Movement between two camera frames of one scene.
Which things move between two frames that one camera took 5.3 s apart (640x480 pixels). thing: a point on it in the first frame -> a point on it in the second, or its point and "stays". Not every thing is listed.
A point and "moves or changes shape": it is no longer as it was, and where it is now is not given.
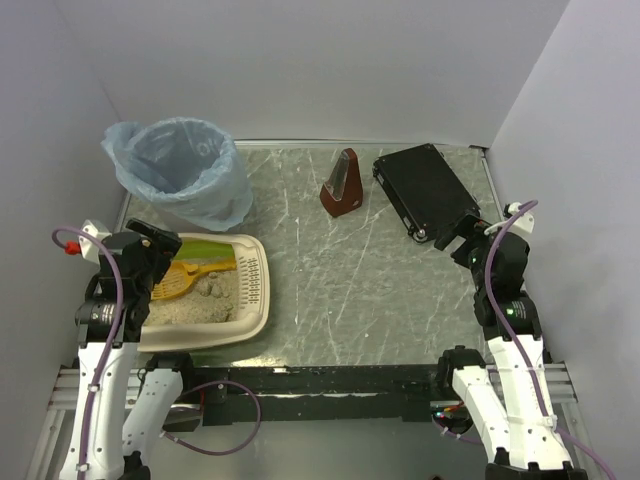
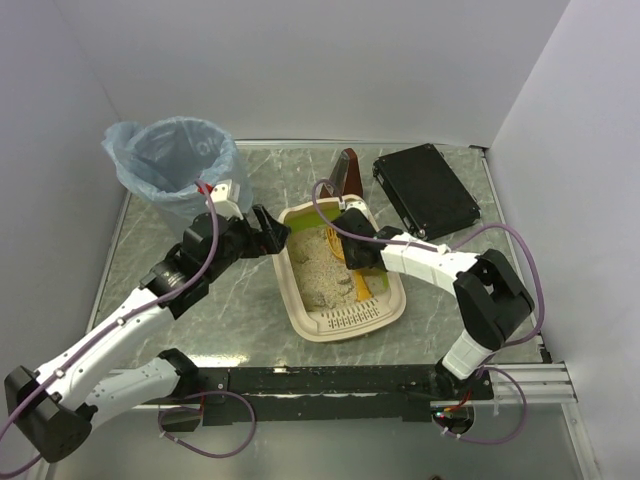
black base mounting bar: x=292 y=395 stays
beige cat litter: x=213 y=298 -> x=323 y=278
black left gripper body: x=154 y=236 -> x=255 y=236
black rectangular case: x=424 y=189 stays
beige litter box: x=254 y=270 -> x=328 y=300
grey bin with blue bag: x=188 y=168 stays
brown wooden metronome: x=342 y=192 stays
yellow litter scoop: x=179 y=276 moves or changes shape
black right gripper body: x=464 y=229 -> x=351 y=250
